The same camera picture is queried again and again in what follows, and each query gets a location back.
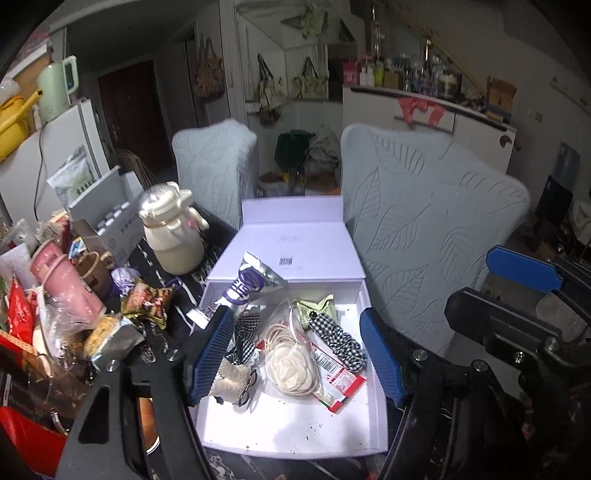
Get pink cup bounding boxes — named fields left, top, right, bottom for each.
left=30, top=251, right=105, bottom=324

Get brown mug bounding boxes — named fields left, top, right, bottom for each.
left=76, top=251, right=115, bottom=296

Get dark green bag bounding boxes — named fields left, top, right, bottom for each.
left=276, top=130, right=315, bottom=169

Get silver purple packet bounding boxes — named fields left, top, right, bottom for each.
left=224, top=251, right=288, bottom=308

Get black power cable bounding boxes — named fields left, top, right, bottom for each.
left=34, top=124, right=47, bottom=222

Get red cloth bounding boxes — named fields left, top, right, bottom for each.
left=398, top=96, right=446, bottom=127

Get red white sachet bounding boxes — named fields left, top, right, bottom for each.
left=310, top=339, right=366, bottom=411

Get row of bottles and jars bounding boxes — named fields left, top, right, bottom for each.
left=342, top=53, right=485, bottom=100

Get beige tote bag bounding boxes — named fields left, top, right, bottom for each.
left=245, top=54, right=288, bottom=114

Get white box of bottles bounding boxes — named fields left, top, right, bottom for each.
left=68, top=166, right=144, bottom=268

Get clear bag of hair ties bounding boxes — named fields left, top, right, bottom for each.
left=256, top=299, right=324, bottom=398

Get star print tote bag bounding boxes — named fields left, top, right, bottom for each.
left=294, top=56, right=329, bottom=100

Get cream plush toy with glasses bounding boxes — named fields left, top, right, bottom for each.
left=210, top=357, right=259, bottom=408

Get silver gold snack packet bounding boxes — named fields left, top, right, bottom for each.
left=83, top=314, right=146, bottom=370

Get purple wrapped ball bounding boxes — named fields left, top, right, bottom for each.
left=111, top=267, right=140, bottom=296

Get black white checkered scrunchie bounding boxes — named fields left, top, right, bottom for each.
left=307, top=314, right=369, bottom=371

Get white fridge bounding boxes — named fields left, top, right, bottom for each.
left=0, top=99, right=112, bottom=222

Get narrow chair with leaf cover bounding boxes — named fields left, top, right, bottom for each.
left=172, top=119, right=258, bottom=232

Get white cabinet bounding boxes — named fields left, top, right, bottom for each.
left=342, top=85, right=518, bottom=176

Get wide chair with leaf cover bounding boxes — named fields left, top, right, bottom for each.
left=340, top=122, right=532, bottom=358

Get floral hanging bag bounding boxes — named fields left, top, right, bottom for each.
left=193, top=37, right=225, bottom=100

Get green white pouch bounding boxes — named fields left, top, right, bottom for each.
left=46, top=145, right=100, bottom=208

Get brown red snack packet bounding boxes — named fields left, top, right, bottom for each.
left=121, top=279, right=176, bottom=329

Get cream jug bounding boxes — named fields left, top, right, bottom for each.
left=139, top=181, right=209, bottom=275

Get red box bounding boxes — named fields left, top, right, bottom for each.
left=0, top=406, right=68, bottom=478

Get open cardboard box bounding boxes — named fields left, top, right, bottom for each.
left=486, top=78, right=518, bottom=116

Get checkered fabric hair bow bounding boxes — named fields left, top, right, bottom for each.
left=226, top=313, right=266, bottom=366

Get dark wooden door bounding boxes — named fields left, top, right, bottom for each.
left=97, top=60, right=167, bottom=160

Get white gift box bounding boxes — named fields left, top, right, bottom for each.
left=194, top=196, right=389, bottom=457

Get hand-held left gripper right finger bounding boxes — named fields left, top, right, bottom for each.
left=359, top=307, right=522, bottom=480

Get green electric kettle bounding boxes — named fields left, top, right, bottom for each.
left=36, top=55, right=79, bottom=124

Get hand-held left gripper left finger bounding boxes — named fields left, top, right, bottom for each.
left=55, top=306, right=236, bottom=480

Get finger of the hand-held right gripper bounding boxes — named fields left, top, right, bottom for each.
left=444, top=287, right=591, bottom=370
left=486, top=246, right=591, bottom=301

